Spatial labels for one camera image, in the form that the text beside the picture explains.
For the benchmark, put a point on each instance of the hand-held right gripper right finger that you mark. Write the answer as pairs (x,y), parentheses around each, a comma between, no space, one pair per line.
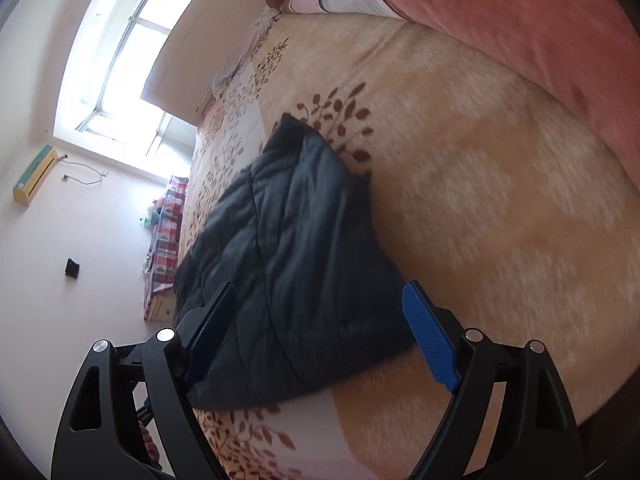
(432,337)

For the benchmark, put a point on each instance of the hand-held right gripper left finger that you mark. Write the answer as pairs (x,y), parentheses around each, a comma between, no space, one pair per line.
(212,327)

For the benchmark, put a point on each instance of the dark blue quilted jacket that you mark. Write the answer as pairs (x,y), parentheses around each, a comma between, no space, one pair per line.
(290,260)

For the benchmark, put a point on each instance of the white drawer cabinet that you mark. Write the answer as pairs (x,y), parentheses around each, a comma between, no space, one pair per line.
(162,307)

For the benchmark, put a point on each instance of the desk with plaid tablecloth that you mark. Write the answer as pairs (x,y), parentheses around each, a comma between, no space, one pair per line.
(167,230)

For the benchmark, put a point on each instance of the green and white desk clutter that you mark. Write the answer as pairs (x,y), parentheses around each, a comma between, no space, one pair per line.
(152,215)

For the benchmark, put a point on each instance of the bed with floral cover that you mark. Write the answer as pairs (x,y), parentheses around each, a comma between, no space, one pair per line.
(475,210)

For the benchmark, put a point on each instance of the clear plastic bag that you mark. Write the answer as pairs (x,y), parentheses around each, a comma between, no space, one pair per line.
(235,72)

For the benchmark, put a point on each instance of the white bed headboard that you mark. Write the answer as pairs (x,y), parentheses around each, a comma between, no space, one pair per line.
(210,50)

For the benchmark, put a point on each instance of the large bright window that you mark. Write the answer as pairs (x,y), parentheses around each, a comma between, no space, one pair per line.
(125,60)

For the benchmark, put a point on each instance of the pink and terracotta quilt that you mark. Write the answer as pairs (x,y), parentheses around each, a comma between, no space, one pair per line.
(500,20)

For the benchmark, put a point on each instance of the brown plush blanket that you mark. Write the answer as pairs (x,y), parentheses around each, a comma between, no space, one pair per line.
(280,0)

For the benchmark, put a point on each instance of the black wall switch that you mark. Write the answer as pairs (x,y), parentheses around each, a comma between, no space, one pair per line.
(72,268)

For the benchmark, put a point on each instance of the wall air conditioner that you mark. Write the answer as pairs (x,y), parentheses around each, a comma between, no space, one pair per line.
(32,175)

